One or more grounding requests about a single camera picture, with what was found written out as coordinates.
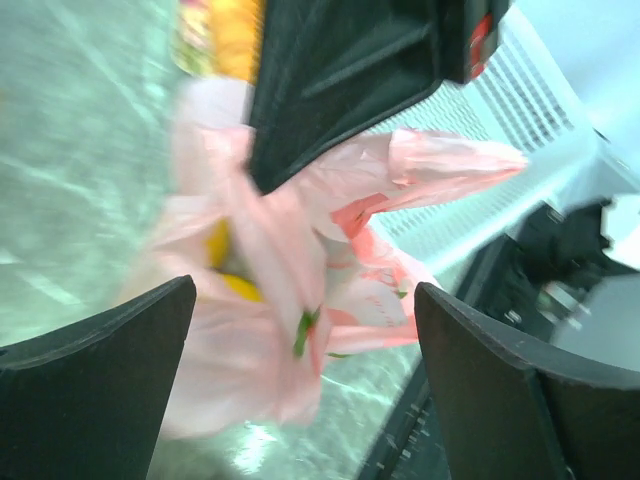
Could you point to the croissant bread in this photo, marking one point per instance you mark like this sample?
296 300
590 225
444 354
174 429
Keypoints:
236 33

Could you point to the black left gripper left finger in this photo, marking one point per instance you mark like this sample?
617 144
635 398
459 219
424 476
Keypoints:
87 401

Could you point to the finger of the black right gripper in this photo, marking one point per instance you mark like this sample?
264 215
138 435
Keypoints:
330 69

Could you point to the yellow banana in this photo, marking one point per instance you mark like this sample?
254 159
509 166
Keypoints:
218 244

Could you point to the pink plastic grocery bag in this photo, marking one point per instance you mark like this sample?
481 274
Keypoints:
332 287

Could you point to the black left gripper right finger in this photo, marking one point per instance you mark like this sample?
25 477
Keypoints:
513 407

